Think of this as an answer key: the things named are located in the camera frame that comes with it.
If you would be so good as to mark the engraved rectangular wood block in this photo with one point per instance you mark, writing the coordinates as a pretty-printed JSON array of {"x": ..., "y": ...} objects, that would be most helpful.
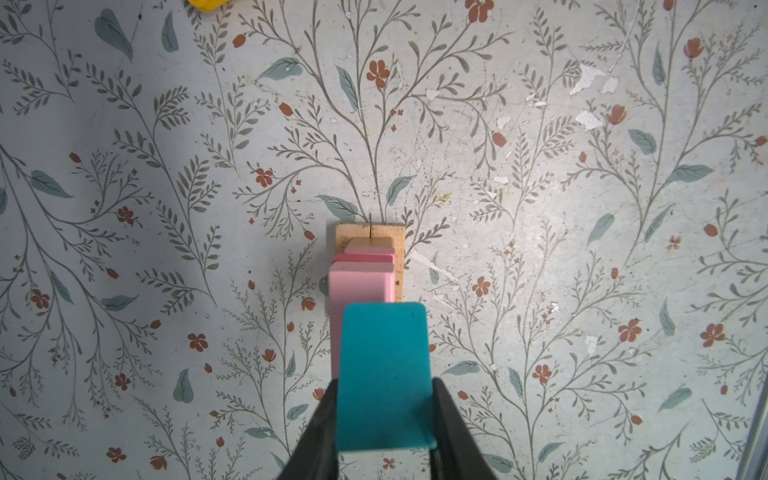
[{"x": 345, "y": 232}]

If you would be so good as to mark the dark pink rectangular block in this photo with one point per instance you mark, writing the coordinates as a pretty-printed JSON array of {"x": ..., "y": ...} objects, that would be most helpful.
[{"x": 365, "y": 258}]

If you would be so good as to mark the teal wood block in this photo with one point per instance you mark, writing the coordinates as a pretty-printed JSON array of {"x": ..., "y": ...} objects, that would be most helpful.
[{"x": 385, "y": 393}]

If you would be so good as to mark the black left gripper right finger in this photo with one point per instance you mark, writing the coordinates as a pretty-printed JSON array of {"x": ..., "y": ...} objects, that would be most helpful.
[{"x": 456, "y": 455}]

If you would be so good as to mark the arched natural wood block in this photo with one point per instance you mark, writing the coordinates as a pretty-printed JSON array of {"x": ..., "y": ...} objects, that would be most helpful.
[{"x": 370, "y": 246}]

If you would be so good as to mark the yellow calculator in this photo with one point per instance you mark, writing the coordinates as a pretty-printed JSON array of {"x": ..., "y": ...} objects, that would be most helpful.
[{"x": 206, "y": 6}]

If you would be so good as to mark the light pink wood block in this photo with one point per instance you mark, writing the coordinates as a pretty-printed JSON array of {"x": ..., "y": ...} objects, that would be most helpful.
[{"x": 351, "y": 283}]

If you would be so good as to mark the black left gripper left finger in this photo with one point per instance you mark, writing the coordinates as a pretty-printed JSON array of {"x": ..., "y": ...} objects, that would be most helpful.
[{"x": 315, "y": 456}]

